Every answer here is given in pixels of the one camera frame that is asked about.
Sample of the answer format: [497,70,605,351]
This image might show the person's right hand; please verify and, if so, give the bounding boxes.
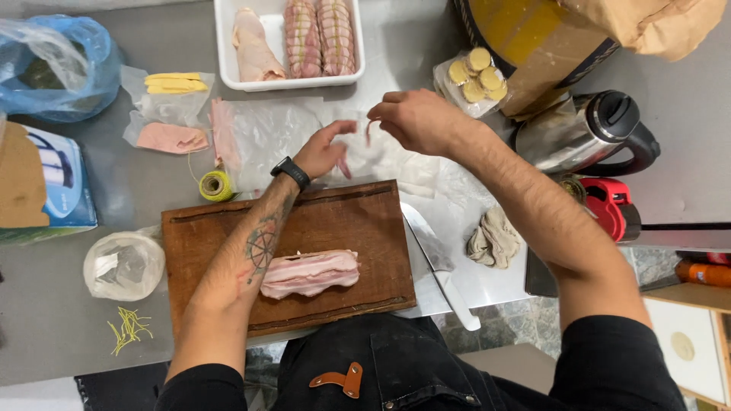
[365,88,464,159]

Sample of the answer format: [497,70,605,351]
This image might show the person's left hand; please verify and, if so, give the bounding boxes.
[294,120,358,180]

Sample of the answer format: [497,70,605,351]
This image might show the raw bacon strip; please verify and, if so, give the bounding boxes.
[336,118,381,180]

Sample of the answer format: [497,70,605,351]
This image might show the black wrist watch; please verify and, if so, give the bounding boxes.
[270,156,313,193]

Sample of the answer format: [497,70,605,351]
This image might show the clear bag with bacon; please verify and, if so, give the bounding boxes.
[208,96,327,193]

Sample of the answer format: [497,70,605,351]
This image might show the clear plastic sheet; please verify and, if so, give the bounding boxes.
[318,103,499,215]

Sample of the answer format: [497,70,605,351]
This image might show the white plastic tray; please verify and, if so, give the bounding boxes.
[213,0,367,92]

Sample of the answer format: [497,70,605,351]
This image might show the twine-tied bacon meat roll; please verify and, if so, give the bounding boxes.
[317,0,356,77]
[284,0,323,80]

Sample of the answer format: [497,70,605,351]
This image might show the bag of round biscuits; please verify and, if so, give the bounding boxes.
[432,47,509,119]

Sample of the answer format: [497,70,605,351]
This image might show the brown wooden cutting board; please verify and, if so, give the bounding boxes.
[161,180,418,339]

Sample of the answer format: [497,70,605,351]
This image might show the raw chicken piece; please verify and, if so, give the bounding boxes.
[231,7,287,83]

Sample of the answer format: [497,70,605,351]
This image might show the green twine spool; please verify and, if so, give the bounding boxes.
[198,169,235,203]

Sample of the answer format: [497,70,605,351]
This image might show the bacon-wrapped meat roll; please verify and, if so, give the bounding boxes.
[260,249,361,301]

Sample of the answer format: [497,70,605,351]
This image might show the large yellow paper sack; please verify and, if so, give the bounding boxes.
[453,0,621,121]

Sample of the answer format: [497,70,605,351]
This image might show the pink ham slices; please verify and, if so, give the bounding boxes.
[135,121,211,155]

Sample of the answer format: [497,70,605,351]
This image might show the beige crumpled cloth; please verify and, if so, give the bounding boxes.
[466,205,524,271]

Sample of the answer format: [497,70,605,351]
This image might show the yellow cheese slices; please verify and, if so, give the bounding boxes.
[143,72,210,96]

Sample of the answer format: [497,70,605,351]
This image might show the clear bag with cheese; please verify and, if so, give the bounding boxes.
[119,65,217,150]

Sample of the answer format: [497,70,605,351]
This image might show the steel electric kettle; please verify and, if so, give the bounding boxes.
[510,89,662,178]

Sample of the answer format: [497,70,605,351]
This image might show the black flat slab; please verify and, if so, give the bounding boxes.
[525,247,559,299]

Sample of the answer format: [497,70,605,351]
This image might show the red and black tool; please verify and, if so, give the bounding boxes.
[578,176,644,244]

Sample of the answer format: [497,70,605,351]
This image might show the black apron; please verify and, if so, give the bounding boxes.
[273,312,573,411]

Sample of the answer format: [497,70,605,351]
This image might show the brown leather apron tab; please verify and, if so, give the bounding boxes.
[309,361,364,400]

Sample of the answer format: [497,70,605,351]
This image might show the crumpled clear plastic bag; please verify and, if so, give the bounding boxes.
[83,227,167,303]

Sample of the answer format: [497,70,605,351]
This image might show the brown paper bag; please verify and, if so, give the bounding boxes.
[559,0,727,63]

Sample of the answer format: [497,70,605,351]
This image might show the blue plastic bag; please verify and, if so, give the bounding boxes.
[0,14,124,124]

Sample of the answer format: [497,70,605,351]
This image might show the blue kettle carton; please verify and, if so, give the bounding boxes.
[0,119,98,247]

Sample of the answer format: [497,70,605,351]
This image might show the yellow twine scraps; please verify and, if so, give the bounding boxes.
[107,306,154,357]

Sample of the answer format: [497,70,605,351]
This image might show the brown cardboard piece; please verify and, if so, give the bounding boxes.
[0,121,50,229]

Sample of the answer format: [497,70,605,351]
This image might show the orange bottle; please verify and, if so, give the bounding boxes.
[674,259,731,288]

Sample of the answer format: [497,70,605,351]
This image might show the white and wood cabinet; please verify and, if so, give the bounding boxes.
[641,282,731,411]

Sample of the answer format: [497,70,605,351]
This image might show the white-handled chef knife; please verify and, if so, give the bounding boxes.
[400,201,483,332]

